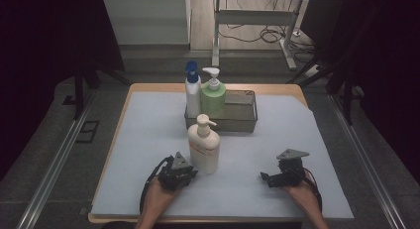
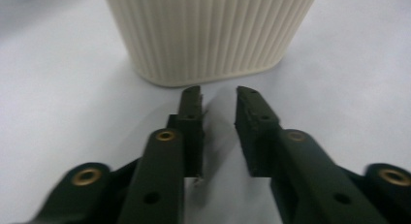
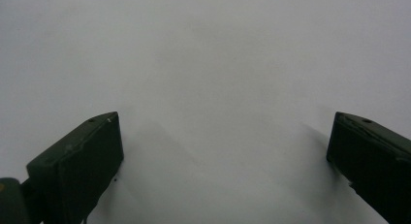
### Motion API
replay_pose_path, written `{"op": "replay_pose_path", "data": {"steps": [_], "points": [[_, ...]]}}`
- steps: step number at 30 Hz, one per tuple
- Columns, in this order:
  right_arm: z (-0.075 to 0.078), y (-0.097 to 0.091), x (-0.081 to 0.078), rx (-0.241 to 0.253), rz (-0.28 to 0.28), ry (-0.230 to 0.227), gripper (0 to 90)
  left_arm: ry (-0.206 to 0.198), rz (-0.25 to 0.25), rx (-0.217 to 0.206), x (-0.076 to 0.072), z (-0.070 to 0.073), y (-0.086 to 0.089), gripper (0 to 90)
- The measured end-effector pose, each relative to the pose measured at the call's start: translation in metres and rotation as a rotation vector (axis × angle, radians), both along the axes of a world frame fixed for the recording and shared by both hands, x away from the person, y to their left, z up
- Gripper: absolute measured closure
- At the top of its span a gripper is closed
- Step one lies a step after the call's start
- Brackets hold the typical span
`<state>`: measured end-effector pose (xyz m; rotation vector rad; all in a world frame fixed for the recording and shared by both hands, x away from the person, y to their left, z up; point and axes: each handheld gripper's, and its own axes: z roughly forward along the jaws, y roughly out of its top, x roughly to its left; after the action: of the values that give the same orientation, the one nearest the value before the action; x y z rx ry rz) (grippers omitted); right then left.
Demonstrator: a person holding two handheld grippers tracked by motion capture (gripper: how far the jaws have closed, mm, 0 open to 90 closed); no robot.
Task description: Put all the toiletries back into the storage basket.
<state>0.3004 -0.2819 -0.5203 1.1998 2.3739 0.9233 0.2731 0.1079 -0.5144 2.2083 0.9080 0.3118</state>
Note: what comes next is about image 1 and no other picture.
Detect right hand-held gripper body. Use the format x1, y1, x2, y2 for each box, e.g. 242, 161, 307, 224
272, 148, 311, 188

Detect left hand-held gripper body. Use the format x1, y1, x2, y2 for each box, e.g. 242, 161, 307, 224
157, 151, 196, 192

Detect cream pump bottle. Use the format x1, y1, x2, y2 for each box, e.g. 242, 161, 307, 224
186, 113, 222, 174

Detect metal mesh basket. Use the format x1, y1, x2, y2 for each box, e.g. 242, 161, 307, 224
183, 88, 259, 134

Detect green pump bottle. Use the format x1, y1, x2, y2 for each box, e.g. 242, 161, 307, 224
199, 66, 228, 120

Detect white bottle with blue pump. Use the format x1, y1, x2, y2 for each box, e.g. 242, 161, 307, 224
183, 59, 203, 120

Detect person's right hand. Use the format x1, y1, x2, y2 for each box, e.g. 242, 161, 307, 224
282, 171, 322, 217

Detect person's left hand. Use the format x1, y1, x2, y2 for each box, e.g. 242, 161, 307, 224
144, 177, 183, 220

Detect white paper table mat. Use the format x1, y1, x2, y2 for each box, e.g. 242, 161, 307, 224
90, 90, 356, 220

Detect black metal stand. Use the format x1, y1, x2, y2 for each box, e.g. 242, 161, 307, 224
72, 55, 134, 122
286, 5, 382, 126

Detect white power strip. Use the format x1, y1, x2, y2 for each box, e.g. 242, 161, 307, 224
304, 64, 323, 79

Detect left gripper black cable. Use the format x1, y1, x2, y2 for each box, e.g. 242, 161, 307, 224
139, 155, 174, 215

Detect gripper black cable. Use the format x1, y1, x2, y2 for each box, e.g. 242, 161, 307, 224
303, 169, 324, 214
139, 155, 174, 215

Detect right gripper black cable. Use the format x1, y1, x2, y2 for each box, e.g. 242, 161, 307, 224
303, 169, 324, 214

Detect aluminium floor rail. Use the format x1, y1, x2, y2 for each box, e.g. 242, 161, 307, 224
328, 93, 408, 229
15, 89, 97, 229

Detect black floor bracket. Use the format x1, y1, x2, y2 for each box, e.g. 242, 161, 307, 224
74, 120, 100, 145

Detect black floor cables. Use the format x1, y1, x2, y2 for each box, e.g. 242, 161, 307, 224
217, 0, 319, 63

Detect white wall panel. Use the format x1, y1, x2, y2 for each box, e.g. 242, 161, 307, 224
102, 0, 193, 47

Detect white metal desk frame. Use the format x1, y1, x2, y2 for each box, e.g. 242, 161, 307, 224
211, 0, 303, 71

